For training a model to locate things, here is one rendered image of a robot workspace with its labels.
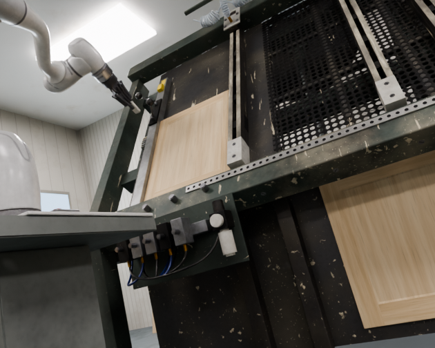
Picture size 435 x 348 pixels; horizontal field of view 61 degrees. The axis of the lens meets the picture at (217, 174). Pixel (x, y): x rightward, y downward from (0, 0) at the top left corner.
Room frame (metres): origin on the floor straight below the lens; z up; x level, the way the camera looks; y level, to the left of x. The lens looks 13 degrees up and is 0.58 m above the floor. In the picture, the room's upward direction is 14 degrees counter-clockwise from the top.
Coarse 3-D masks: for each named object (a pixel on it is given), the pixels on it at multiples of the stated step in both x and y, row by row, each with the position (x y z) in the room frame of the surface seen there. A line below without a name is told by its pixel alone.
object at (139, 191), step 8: (168, 80) 2.00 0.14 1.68; (168, 88) 1.98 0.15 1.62; (160, 96) 1.91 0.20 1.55; (160, 112) 1.84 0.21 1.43; (160, 120) 1.82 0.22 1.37; (152, 128) 1.78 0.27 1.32; (152, 136) 1.74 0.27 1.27; (152, 144) 1.71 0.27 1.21; (144, 152) 1.70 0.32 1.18; (152, 152) 1.69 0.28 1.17; (144, 160) 1.67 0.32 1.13; (152, 160) 1.68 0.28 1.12; (144, 168) 1.63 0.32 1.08; (144, 176) 1.60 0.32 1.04; (136, 184) 1.60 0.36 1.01; (144, 184) 1.59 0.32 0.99; (136, 192) 1.58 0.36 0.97; (144, 192) 1.58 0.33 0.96; (136, 200) 1.55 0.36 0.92
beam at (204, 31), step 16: (256, 0) 1.80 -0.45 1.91; (272, 0) 1.75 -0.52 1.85; (288, 0) 1.75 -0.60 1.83; (240, 16) 1.82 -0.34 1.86; (256, 16) 1.82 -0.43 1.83; (272, 16) 1.83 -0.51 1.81; (208, 32) 1.90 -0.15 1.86; (224, 32) 1.90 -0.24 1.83; (176, 48) 1.99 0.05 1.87; (192, 48) 1.98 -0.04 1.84; (208, 48) 1.99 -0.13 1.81; (144, 64) 2.10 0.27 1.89; (160, 64) 2.07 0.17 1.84; (176, 64) 2.07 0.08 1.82; (144, 80) 2.17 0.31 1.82
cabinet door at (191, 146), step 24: (216, 96) 1.68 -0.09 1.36; (168, 120) 1.78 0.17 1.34; (192, 120) 1.68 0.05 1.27; (216, 120) 1.59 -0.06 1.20; (168, 144) 1.68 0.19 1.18; (192, 144) 1.59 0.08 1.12; (216, 144) 1.50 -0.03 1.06; (168, 168) 1.59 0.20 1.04; (192, 168) 1.50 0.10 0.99; (216, 168) 1.43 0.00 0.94
